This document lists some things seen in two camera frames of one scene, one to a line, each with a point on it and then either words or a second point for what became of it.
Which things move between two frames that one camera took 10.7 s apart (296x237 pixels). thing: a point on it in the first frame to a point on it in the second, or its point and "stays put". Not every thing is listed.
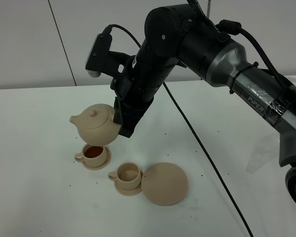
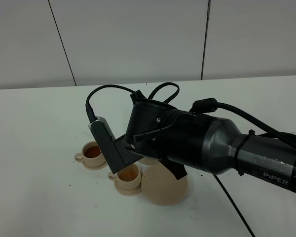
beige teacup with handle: [128, 175] stays put
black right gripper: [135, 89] to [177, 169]
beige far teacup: [92, 156] stays put
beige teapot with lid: [95, 125] to [149, 162]
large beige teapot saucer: [165, 183] stays put
